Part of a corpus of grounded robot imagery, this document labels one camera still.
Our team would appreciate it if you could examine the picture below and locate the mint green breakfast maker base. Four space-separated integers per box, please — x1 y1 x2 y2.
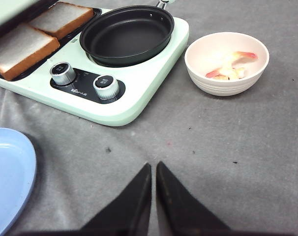
0 9 189 126

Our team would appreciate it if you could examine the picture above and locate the pink cooked shrimp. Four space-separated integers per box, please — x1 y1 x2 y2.
206 51 258 80

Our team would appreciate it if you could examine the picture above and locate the white bread slice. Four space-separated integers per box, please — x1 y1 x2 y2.
0 24 60 81
29 2 94 40

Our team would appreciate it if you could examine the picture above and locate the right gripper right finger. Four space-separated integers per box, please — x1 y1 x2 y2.
156 161 290 236

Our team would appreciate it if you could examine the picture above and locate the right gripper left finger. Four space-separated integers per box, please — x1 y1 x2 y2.
19 163 151 236

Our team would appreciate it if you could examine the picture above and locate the black round frying pan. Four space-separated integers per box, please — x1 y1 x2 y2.
80 0 175 67

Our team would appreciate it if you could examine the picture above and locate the breakfast maker hinged lid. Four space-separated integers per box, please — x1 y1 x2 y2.
0 0 56 38

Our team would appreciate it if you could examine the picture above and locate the blue plastic plate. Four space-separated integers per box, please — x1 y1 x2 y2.
0 128 37 236

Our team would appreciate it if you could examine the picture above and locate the right silver control knob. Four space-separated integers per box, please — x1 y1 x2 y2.
92 75 119 100

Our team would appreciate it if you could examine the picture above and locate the silver control knob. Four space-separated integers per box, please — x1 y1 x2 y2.
50 62 76 86
92 75 119 100

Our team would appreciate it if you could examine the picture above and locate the left silver control knob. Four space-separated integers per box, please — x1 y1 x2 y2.
50 62 76 86

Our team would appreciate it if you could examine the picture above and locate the beige ceramic bowl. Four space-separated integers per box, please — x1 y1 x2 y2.
184 32 269 96

